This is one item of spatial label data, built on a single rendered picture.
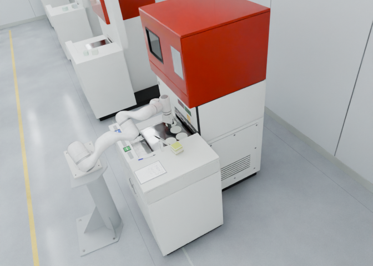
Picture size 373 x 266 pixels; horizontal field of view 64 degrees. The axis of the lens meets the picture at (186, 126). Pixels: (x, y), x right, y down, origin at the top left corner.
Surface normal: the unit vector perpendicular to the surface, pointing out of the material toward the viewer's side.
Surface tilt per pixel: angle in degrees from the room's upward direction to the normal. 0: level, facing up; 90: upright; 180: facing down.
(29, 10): 90
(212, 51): 90
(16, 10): 90
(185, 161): 0
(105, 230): 0
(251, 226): 0
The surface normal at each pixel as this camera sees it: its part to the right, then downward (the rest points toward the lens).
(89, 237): -0.11, -0.77
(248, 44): 0.46, 0.52
